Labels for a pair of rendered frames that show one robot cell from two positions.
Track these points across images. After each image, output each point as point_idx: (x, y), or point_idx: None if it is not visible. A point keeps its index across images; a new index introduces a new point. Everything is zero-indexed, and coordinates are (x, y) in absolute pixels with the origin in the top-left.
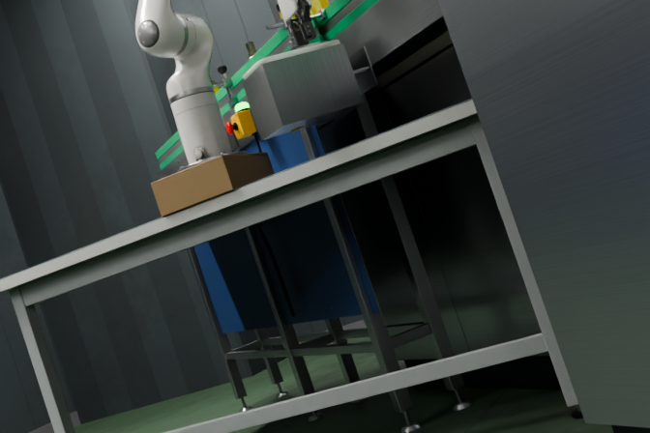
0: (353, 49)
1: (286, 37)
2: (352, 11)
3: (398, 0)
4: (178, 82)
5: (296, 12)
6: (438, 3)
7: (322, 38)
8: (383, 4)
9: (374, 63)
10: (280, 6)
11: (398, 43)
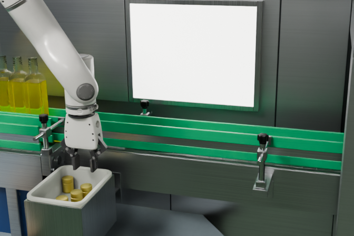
0: (100, 167)
1: (28, 135)
2: (110, 139)
3: (190, 168)
4: None
5: (92, 149)
6: (243, 194)
7: (53, 137)
8: (168, 161)
9: (127, 188)
10: (67, 134)
11: (170, 191)
